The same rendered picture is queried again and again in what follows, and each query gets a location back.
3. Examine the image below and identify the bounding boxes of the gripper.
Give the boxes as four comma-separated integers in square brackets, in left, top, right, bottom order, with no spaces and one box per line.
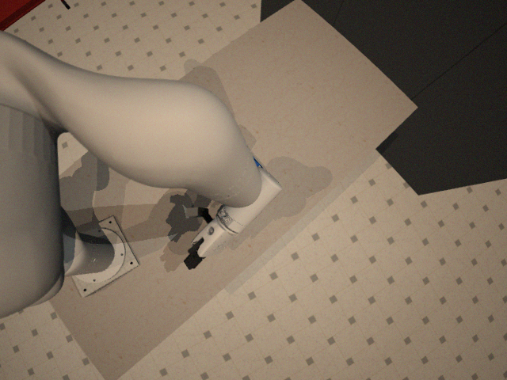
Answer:
[184,214,238,270]

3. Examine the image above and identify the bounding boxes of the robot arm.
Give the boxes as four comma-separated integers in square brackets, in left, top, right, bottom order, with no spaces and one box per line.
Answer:
[0,30,282,319]

